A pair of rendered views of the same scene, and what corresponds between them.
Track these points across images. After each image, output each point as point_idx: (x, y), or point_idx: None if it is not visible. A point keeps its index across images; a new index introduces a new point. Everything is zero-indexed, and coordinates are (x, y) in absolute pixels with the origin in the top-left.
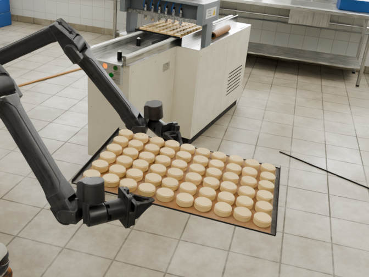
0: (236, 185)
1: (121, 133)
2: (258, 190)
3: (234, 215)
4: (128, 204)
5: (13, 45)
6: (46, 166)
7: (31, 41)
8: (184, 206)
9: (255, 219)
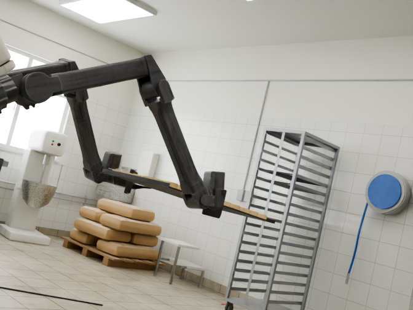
0: None
1: (119, 170)
2: None
3: (250, 213)
4: (225, 195)
5: (24, 71)
6: (192, 158)
7: (43, 72)
8: (230, 206)
9: (260, 214)
